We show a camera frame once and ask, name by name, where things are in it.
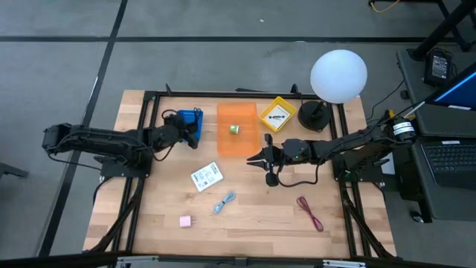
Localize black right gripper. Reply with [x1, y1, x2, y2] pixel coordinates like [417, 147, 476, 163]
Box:
[247, 133, 286, 188]

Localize white printed box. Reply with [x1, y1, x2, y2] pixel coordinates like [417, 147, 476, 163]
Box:
[266, 104, 292, 129]
[190, 162, 225, 193]

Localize light blue cable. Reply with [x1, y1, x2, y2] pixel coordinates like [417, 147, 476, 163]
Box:
[213, 191, 237, 215]

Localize red cable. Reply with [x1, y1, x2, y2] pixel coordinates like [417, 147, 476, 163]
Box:
[296, 196, 325, 233]

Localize blue plastic bin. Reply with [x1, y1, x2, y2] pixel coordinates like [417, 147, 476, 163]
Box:
[174, 108, 205, 144]

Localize orange translucent plastic bin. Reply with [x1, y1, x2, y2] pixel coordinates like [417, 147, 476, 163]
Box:
[216, 102, 262, 158]

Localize yellow plastic bin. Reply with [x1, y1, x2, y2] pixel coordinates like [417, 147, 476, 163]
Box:
[258, 95, 298, 133]

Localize black round lamp base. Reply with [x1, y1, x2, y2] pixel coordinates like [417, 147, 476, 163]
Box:
[297, 99, 331, 132]

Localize white paper sheet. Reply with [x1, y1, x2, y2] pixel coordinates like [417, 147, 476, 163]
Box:
[379, 156, 396, 176]

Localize black furniture foot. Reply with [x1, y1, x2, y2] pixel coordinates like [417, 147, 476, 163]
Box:
[0, 162, 30, 179]

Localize black laptop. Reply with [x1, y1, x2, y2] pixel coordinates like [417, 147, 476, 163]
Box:
[419, 138, 476, 190]

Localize dark grey side desk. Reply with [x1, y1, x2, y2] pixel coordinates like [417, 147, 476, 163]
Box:
[396, 48, 476, 224]

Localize black power adapter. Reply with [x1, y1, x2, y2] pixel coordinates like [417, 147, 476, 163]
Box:
[423, 48, 454, 87]

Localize computer monitor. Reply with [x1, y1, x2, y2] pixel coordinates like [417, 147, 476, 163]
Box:
[425, 63, 476, 112]

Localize black stand legs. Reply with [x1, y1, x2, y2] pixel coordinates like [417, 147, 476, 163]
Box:
[407, 0, 476, 63]

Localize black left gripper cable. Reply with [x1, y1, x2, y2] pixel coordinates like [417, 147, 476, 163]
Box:
[152, 107, 204, 162]

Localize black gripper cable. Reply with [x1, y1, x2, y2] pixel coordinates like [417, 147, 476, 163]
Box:
[152, 107, 204, 162]
[277, 163, 321, 188]

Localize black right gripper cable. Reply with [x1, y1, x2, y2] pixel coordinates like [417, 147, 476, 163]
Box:
[277, 163, 321, 188]

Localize black aluminium table frame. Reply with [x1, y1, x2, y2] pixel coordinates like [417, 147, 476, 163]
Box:
[83, 83, 398, 261]

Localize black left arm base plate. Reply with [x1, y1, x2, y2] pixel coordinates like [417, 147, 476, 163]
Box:
[99, 148, 153, 179]

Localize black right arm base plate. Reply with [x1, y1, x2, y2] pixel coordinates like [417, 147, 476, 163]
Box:
[332, 152, 386, 184]

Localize black floor power cables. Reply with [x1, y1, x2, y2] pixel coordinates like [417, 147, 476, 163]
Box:
[366, 78, 407, 133]

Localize black rail with silver brackets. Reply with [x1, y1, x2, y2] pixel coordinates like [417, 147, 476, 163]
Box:
[0, 251, 476, 268]

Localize yellow floor cable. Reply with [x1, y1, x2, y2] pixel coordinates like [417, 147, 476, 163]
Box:
[369, 0, 402, 13]

